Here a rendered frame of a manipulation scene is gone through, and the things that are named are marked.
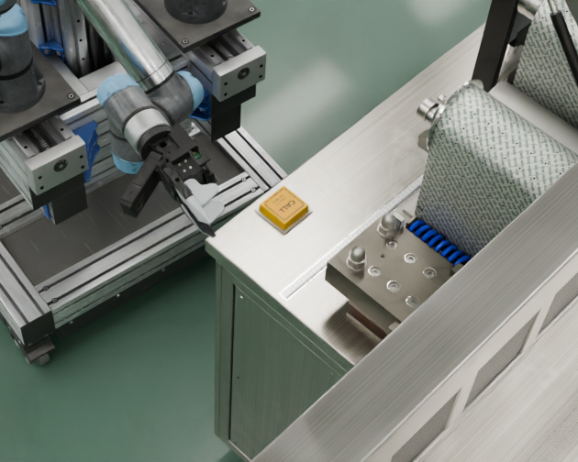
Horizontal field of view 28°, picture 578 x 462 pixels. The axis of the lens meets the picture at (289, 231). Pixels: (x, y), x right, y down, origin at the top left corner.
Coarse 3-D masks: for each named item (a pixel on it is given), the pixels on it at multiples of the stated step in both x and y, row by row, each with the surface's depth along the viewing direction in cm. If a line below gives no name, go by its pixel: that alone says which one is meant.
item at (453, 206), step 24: (432, 168) 201; (432, 192) 205; (456, 192) 200; (480, 192) 196; (432, 216) 210; (456, 216) 204; (480, 216) 199; (504, 216) 195; (456, 240) 209; (480, 240) 203
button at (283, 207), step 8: (280, 192) 228; (288, 192) 228; (264, 200) 227; (272, 200) 227; (280, 200) 227; (288, 200) 227; (296, 200) 227; (264, 208) 226; (272, 208) 226; (280, 208) 226; (288, 208) 226; (296, 208) 226; (304, 208) 226; (272, 216) 225; (280, 216) 224; (288, 216) 225; (296, 216) 226; (280, 224) 225; (288, 224) 225
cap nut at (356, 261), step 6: (354, 252) 202; (360, 252) 202; (348, 258) 206; (354, 258) 203; (360, 258) 203; (348, 264) 205; (354, 264) 204; (360, 264) 204; (366, 264) 206; (354, 270) 205; (360, 270) 205
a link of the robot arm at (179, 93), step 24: (96, 0) 207; (120, 0) 209; (96, 24) 209; (120, 24) 209; (120, 48) 211; (144, 48) 211; (144, 72) 212; (168, 72) 214; (168, 96) 214; (192, 96) 217
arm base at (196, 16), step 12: (168, 0) 269; (180, 0) 266; (192, 0) 266; (204, 0) 266; (216, 0) 268; (168, 12) 271; (180, 12) 268; (192, 12) 269; (204, 12) 268; (216, 12) 269
